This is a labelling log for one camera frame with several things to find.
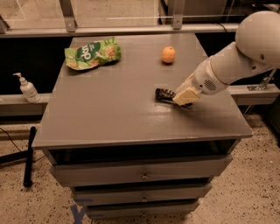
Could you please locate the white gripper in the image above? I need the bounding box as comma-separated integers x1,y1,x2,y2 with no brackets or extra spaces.
172,56,228,106

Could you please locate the black rxbar chocolate wrapper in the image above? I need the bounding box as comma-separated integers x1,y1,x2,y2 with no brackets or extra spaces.
155,88,179,105

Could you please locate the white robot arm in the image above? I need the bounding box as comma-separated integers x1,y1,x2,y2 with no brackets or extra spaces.
172,10,280,106

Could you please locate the orange fruit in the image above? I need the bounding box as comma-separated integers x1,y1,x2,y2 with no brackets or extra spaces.
161,46,176,64

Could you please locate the top grey drawer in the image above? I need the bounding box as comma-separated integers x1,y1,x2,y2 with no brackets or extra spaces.
50,154,233,187

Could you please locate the grey drawer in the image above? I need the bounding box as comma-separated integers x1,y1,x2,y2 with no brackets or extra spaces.
85,199,199,219
72,183,212,206
50,154,233,187

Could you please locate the grey drawer cabinet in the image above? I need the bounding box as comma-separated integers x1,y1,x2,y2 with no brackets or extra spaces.
31,32,254,221

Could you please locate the middle grey drawer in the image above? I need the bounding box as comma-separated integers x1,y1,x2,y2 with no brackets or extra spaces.
72,183,212,206

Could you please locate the green chip bag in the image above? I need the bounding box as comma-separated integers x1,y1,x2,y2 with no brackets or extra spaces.
65,37,122,71

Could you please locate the grey metal railing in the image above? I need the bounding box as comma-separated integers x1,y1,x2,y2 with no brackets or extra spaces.
0,0,238,39

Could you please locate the bottom grey drawer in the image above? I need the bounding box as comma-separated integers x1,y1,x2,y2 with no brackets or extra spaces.
85,199,199,219

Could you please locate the white pump lotion bottle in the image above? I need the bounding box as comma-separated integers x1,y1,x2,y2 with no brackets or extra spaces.
14,73,40,103

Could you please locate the black stand leg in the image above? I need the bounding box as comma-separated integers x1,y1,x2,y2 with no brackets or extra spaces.
0,126,36,187

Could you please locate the metal bracket clamp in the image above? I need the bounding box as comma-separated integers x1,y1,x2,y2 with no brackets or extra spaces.
248,68,277,91

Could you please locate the black floor cable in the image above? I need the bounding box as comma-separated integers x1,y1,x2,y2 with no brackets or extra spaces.
0,127,23,153

